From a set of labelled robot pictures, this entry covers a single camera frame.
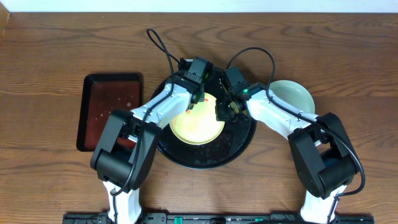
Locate round black serving tray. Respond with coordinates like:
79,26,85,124
158,67,257,169

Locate yellow plate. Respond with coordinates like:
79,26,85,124
169,93,225,145

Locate black rectangular water tray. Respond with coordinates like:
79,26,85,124
76,73,143,152

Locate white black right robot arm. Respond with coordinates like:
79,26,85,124
216,82,364,223

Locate light green plate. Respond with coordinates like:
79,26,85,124
270,80,315,113

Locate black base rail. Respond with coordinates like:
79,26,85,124
62,212,375,224

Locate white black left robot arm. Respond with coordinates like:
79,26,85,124
90,72,204,223

